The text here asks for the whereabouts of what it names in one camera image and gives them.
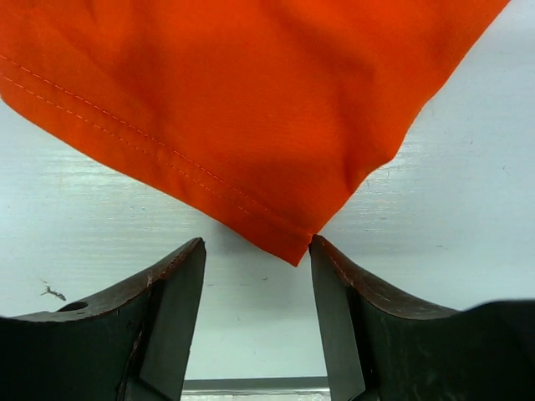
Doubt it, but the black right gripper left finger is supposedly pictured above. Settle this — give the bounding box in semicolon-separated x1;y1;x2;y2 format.
1;238;206;400

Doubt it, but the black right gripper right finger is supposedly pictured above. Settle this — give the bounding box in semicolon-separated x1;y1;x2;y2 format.
309;236;534;400

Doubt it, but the orange t-shirt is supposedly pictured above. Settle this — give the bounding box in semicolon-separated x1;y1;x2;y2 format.
1;1;505;265

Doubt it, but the aluminium table edge rail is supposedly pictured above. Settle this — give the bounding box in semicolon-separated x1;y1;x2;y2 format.
183;377;329;393

